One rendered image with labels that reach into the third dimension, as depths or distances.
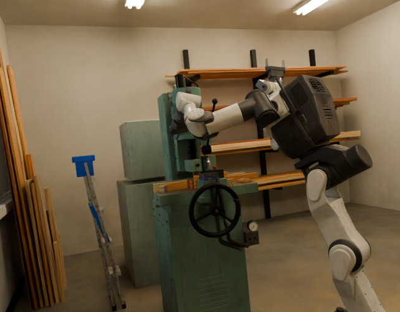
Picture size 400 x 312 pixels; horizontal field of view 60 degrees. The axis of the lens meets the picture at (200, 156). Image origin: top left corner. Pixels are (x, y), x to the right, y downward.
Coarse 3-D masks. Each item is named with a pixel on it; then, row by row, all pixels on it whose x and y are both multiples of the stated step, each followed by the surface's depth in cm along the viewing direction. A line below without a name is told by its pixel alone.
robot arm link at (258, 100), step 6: (252, 96) 152; (258, 96) 151; (264, 96) 152; (240, 102) 152; (246, 102) 150; (252, 102) 150; (258, 102) 149; (264, 102) 148; (240, 108) 149; (246, 108) 149; (252, 108) 149; (258, 108) 147; (246, 114) 150; (252, 114) 150; (246, 120) 153
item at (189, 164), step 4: (188, 160) 211; (192, 160) 208; (196, 160) 209; (200, 160) 209; (188, 164) 211; (192, 164) 208; (200, 164) 209; (188, 168) 212; (192, 168) 208; (196, 168) 209; (200, 168) 209
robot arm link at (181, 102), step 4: (180, 92) 174; (176, 96) 177; (180, 96) 171; (176, 100) 175; (180, 100) 169; (184, 100) 168; (176, 104) 174; (180, 104) 169; (184, 104) 168; (180, 108) 170
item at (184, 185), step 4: (228, 176) 219; (232, 176) 220; (236, 176) 220; (240, 176) 221; (244, 176) 222; (248, 176) 223; (252, 176) 224; (256, 176) 225; (236, 180) 220; (164, 184) 208; (168, 184) 208; (172, 184) 209; (176, 184) 209; (180, 184) 210; (184, 184) 211; (168, 188) 208; (172, 188) 209; (176, 188) 209; (180, 188) 210; (184, 188) 211
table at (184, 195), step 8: (240, 184) 205; (248, 184) 206; (256, 184) 208; (168, 192) 202; (176, 192) 199; (184, 192) 196; (192, 192) 196; (240, 192) 205; (248, 192) 206; (256, 192) 208; (160, 200) 191; (168, 200) 192; (176, 200) 194; (184, 200) 195; (200, 200) 190; (208, 200) 189
